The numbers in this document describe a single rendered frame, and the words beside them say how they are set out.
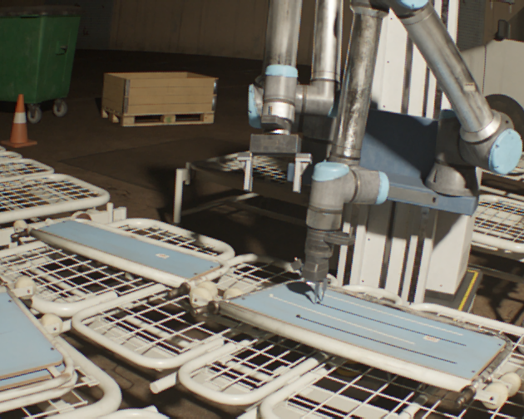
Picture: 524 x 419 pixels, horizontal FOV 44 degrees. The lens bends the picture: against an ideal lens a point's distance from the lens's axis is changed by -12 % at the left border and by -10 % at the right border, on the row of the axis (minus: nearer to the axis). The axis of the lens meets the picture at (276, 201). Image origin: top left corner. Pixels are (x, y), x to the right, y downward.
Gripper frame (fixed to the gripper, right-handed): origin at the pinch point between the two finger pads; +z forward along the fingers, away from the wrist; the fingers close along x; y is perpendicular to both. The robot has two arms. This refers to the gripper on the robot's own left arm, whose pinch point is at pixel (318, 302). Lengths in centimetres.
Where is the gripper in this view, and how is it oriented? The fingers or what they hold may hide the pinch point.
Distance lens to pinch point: 195.4
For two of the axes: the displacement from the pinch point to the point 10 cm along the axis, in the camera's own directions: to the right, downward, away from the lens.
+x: -5.3, 0.9, -8.4
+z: -1.4, 9.7, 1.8
